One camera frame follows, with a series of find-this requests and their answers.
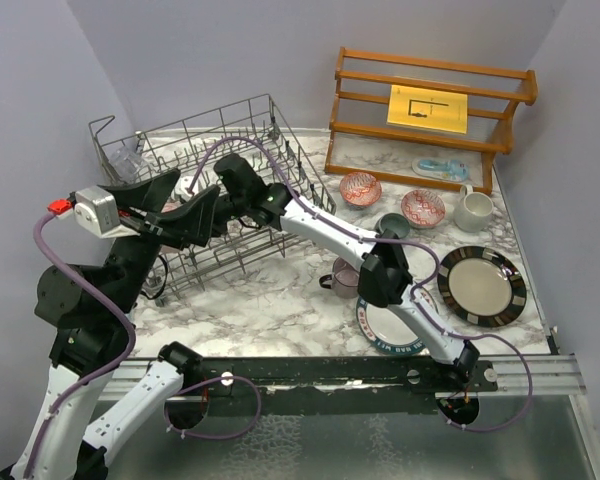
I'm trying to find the wooden shelf rack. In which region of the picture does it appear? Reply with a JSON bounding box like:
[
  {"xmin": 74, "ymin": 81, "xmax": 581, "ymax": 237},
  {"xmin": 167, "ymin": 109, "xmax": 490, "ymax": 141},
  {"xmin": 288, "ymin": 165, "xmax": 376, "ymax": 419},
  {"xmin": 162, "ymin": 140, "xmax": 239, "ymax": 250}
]
[{"xmin": 324, "ymin": 46, "xmax": 538, "ymax": 195}]

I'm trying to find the clear octagonal glass tumbler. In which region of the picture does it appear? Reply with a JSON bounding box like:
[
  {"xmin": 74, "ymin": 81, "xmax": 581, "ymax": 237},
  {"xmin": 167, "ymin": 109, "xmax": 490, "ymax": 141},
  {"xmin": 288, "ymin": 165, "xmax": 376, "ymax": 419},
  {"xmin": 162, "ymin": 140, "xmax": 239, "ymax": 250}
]
[{"xmin": 109, "ymin": 146, "xmax": 146, "ymax": 183}]

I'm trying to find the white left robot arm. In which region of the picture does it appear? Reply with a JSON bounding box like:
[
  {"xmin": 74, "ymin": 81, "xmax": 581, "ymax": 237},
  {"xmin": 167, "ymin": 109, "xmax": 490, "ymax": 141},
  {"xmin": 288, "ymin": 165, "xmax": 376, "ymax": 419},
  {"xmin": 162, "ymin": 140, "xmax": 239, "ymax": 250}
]
[{"xmin": 0, "ymin": 169, "xmax": 220, "ymax": 479}]

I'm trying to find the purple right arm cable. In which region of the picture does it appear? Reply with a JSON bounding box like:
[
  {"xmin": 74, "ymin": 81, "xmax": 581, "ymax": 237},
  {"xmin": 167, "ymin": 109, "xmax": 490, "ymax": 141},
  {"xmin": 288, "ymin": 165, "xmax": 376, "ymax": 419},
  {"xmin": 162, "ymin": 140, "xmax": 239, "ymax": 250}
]
[{"xmin": 188, "ymin": 135, "xmax": 534, "ymax": 434}]

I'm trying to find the yellow book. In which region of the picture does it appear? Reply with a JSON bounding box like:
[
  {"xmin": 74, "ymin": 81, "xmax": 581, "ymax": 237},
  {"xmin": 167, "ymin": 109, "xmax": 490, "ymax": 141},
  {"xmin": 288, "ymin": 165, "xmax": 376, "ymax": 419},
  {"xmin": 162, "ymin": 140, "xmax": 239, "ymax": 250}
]
[{"xmin": 387, "ymin": 85, "xmax": 468, "ymax": 134}]

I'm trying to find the purple glass mug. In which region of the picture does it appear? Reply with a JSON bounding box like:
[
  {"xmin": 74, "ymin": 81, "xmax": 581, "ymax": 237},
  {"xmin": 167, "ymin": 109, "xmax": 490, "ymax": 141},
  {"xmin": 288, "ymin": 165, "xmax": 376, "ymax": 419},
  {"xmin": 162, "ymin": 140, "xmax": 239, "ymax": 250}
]
[{"xmin": 319, "ymin": 257, "xmax": 359, "ymax": 299}]

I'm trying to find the red patterned bowl near mug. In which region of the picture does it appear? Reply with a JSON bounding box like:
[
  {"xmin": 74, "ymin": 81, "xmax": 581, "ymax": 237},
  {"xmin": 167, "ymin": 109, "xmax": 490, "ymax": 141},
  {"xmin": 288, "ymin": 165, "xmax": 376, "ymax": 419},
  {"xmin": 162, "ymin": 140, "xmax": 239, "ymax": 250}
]
[{"xmin": 339, "ymin": 171, "xmax": 382, "ymax": 209}]

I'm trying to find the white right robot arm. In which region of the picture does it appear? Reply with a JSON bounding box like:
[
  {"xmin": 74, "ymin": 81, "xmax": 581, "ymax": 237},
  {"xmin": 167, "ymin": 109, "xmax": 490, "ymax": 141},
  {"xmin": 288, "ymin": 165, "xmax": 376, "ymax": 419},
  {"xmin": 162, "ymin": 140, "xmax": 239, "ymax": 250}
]
[{"xmin": 214, "ymin": 154, "xmax": 479, "ymax": 391}]

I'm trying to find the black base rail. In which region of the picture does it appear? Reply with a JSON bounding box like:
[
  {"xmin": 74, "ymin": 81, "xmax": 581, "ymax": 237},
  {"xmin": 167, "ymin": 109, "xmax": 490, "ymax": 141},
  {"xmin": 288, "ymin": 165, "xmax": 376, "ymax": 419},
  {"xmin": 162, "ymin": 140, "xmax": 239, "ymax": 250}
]
[{"xmin": 185, "ymin": 356, "xmax": 497, "ymax": 416}]

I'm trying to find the grey wire dish rack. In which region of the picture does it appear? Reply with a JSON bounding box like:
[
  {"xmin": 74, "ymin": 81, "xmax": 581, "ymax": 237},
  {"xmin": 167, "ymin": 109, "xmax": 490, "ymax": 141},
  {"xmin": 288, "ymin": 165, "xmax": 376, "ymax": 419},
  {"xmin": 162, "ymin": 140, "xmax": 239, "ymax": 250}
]
[{"xmin": 88, "ymin": 93, "xmax": 337, "ymax": 307}]

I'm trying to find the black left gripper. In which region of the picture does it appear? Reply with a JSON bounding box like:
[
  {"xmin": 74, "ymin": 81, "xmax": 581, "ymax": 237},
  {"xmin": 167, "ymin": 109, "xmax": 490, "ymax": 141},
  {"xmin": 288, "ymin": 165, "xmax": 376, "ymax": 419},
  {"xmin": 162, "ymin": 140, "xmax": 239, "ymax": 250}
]
[{"xmin": 100, "ymin": 166, "xmax": 220, "ymax": 312}]

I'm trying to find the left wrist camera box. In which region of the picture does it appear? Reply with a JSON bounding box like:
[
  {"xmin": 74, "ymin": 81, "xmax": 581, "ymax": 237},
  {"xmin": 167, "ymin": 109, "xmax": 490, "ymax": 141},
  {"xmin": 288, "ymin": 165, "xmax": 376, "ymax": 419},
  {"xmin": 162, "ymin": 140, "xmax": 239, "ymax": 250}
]
[{"xmin": 47, "ymin": 186, "xmax": 139, "ymax": 239}]

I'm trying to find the green rimmed white plate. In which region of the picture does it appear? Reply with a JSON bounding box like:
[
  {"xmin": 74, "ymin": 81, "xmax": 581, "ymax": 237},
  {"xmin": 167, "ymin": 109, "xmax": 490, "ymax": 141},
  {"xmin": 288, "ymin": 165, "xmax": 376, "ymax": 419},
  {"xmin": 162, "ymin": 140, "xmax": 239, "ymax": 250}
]
[{"xmin": 355, "ymin": 297, "xmax": 429, "ymax": 356}]

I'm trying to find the dark rimmed beige plate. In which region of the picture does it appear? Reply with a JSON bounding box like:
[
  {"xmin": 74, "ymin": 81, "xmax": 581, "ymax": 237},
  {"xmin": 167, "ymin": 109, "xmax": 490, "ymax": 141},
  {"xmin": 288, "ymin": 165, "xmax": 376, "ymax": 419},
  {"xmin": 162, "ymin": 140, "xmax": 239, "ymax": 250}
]
[{"xmin": 437, "ymin": 246, "xmax": 527, "ymax": 328}]

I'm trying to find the red patterned bowl far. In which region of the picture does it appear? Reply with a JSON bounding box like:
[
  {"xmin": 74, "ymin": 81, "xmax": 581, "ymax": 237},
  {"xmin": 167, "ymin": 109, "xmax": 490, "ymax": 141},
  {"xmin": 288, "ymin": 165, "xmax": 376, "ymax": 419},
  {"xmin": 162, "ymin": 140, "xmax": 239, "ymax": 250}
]
[{"xmin": 401, "ymin": 189, "xmax": 446, "ymax": 229}]

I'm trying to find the grey-green ceramic mug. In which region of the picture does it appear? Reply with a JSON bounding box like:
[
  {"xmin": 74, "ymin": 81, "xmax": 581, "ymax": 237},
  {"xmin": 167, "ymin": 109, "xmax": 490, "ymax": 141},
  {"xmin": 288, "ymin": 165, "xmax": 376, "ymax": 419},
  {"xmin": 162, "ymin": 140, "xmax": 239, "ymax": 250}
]
[{"xmin": 374, "ymin": 213, "xmax": 411, "ymax": 239}]

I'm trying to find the white speckled mug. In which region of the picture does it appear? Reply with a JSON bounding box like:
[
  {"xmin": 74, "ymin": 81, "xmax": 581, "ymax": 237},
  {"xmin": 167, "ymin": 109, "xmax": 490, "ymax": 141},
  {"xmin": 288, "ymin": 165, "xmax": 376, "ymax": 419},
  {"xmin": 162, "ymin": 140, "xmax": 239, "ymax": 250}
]
[{"xmin": 453, "ymin": 185, "xmax": 494, "ymax": 233}]

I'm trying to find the pink mug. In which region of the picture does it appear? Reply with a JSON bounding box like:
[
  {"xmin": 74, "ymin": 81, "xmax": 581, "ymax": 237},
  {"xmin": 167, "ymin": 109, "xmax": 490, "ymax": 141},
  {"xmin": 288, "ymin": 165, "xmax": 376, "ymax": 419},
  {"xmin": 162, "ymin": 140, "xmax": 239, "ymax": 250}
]
[{"xmin": 162, "ymin": 175, "xmax": 200, "ymax": 212}]

